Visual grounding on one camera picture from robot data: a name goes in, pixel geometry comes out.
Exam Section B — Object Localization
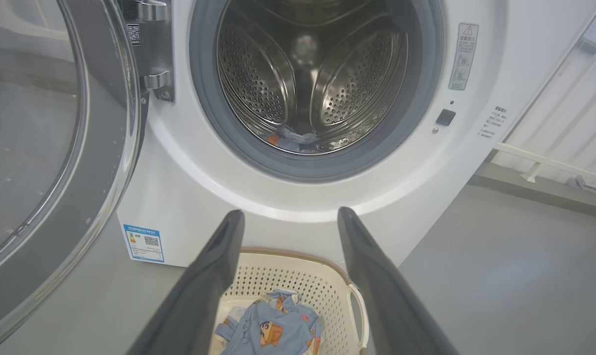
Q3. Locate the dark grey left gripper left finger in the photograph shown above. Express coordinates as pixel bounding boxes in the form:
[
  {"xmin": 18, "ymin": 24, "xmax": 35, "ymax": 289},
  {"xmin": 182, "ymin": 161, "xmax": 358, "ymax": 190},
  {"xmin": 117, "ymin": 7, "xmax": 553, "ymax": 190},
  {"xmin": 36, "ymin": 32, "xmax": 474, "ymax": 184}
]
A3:
[{"xmin": 127, "ymin": 210, "xmax": 245, "ymax": 355}]

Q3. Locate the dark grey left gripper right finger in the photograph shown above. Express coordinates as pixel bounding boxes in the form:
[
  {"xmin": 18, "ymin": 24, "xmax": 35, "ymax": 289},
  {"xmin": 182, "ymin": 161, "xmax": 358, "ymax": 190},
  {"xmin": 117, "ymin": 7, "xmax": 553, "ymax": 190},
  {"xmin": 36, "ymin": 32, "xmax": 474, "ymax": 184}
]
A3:
[{"xmin": 337, "ymin": 207, "xmax": 460, "ymax": 355}]

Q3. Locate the blue bear print garment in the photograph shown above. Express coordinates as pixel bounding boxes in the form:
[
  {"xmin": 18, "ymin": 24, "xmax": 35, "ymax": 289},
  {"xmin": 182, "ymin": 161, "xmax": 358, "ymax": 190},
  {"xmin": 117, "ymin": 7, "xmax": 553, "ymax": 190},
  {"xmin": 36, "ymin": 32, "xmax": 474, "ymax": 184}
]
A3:
[{"xmin": 215, "ymin": 288, "xmax": 323, "ymax": 355}]

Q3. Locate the black round glass washer door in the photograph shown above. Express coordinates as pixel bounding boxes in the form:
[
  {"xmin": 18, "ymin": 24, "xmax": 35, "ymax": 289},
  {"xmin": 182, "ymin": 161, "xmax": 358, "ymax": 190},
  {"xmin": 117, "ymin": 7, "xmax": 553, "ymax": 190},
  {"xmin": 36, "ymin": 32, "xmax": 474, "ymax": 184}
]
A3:
[{"xmin": 0, "ymin": 0, "xmax": 149, "ymax": 353}]

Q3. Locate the blue and cream garment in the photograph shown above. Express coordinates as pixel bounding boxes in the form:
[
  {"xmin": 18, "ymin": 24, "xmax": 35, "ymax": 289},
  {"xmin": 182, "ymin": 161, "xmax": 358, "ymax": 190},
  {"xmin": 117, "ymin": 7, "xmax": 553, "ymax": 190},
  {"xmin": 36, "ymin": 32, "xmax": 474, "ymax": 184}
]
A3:
[{"xmin": 264, "ymin": 125, "xmax": 324, "ymax": 154}]

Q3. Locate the white washing machine body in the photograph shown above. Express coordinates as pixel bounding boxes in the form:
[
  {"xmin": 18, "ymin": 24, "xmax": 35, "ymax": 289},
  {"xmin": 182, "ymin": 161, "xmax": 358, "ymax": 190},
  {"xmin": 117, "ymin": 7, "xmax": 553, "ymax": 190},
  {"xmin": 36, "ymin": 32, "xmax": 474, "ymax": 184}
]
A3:
[{"xmin": 116, "ymin": 0, "xmax": 596, "ymax": 269}]

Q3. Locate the stainless steel washing machine drum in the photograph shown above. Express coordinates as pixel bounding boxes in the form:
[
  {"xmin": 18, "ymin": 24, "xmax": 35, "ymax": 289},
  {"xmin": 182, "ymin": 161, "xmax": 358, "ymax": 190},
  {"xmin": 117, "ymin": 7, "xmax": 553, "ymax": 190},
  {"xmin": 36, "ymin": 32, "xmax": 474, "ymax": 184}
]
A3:
[{"xmin": 215, "ymin": 0, "xmax": 409, "ymax": 156}]

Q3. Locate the silver metal door hinge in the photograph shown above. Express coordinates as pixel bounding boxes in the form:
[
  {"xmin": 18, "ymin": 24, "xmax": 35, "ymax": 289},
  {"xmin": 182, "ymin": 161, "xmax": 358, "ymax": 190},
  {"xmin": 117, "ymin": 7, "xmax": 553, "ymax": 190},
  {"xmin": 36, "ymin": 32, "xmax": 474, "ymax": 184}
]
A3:
[{"xmin": 123, "ymin": 0, "xmax": 176, "ymax": 103}]

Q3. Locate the cream perforated laundry basket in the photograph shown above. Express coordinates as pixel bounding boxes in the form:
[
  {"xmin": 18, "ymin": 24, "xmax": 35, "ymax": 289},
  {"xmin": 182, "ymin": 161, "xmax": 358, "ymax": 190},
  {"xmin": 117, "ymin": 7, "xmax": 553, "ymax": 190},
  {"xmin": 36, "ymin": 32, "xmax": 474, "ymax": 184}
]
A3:
[{"xmin": 208, "ymin": 248, "xmax": 370, "ymax": 355}]

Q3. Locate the blue energy label sticker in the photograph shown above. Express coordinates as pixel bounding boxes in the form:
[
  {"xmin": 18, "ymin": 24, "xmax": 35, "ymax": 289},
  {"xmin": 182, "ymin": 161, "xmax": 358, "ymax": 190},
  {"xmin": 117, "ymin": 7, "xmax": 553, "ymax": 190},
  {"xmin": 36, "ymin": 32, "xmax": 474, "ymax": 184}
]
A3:
[{"xmin": 123, "ymin": 224, "xmax": 165, "ymax": 263}]

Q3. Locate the white metal railing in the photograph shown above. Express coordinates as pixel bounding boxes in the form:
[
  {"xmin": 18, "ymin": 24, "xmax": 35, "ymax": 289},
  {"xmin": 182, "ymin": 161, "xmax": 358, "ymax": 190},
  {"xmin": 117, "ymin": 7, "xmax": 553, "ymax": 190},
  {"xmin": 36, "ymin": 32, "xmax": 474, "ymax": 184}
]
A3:
[{"xmin": 492, "ymin": 0, "xmax": 596, "ymax": 190}]

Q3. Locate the grey warning sticker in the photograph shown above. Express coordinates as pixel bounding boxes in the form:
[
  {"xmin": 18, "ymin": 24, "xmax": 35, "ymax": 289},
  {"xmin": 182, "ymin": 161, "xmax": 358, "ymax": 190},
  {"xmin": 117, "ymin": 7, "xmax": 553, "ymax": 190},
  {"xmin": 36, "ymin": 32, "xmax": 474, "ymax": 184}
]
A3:
[{"xmin": 448, "ymin": 23, "xmax": 480, "ymax": 91}]

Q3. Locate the grey metal floor bracket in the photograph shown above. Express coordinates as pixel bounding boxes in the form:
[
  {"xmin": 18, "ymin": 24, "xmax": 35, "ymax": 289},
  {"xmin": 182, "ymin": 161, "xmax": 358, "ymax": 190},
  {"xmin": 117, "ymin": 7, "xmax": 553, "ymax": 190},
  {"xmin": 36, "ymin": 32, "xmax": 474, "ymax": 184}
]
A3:
[{"xmin": 568, "ymin": 175, "xmax": 596, "ymax": 198}]

